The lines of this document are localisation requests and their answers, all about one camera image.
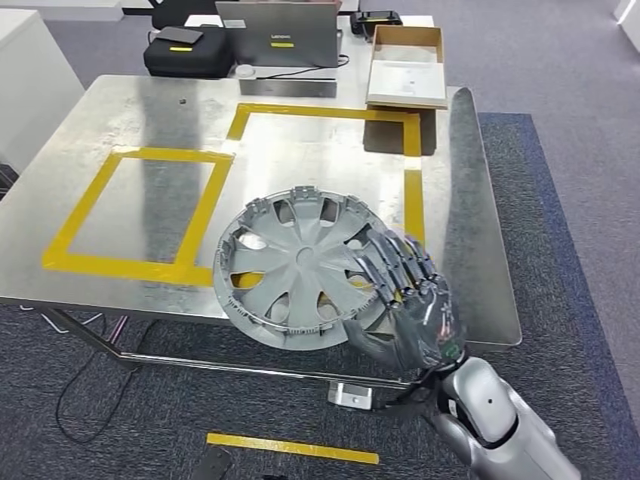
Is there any white furniture panel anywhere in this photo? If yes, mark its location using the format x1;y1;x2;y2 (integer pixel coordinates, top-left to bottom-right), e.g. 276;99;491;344
614;0;640;54

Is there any steel workbench table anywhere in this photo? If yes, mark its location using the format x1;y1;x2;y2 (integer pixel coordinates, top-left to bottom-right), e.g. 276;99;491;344
0;74;522;392

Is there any white cabinet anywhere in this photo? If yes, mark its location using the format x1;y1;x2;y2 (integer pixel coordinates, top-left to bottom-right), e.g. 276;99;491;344
0;7;86;175

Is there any black floor cable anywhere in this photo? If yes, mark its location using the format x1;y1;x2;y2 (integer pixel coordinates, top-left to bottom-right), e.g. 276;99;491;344
54;317;161;446

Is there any black camera bracket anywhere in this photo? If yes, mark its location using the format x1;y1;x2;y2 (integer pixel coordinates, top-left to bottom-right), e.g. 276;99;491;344
371;370;444;419

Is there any white floor cable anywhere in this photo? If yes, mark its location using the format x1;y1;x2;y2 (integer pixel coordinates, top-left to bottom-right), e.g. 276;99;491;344
20;304;103;335

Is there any black zip case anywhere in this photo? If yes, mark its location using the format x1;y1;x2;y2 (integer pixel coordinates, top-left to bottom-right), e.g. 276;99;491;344
143;26;235;79

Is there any straight yellow floor tape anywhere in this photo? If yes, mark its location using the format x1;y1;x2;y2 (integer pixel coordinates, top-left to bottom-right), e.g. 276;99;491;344
206;432;380;466

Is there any black thin cable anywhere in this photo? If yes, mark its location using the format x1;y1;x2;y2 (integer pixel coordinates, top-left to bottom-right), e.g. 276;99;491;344
257;54;351;81

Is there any black robot foot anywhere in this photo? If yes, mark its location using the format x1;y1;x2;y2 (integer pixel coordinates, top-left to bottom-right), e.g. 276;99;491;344
191;449;233;480

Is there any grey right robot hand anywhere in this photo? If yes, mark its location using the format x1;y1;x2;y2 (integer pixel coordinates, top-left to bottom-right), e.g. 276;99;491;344
343;228;466;372

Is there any silver plastic wheel hubcap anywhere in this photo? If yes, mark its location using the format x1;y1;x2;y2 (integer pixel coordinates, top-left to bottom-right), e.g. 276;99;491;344
213;186;401;352

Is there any shallow cardboard box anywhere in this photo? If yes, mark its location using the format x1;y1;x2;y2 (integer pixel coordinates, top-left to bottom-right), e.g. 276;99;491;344
365;25;448;111

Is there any black electronic device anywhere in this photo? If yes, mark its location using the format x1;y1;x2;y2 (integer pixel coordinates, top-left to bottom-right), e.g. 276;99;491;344
349;9;404;38

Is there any grey flat tablet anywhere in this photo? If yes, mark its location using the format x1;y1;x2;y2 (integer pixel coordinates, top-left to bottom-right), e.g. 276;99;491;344
155;26;205;46

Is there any black laptop box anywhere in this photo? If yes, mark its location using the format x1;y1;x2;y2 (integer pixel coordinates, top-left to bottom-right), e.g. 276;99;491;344
216;0;343;69

